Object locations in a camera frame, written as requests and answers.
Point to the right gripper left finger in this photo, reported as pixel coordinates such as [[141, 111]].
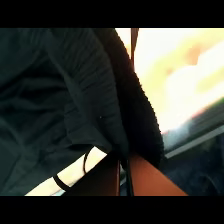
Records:
[[103, 178]]

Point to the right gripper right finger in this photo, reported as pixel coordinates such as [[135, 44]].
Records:
[[146, 180]]

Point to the black garment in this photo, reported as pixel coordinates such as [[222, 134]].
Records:
[[60, 100]]

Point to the silver frame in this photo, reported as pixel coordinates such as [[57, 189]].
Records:
[[200, 140]]

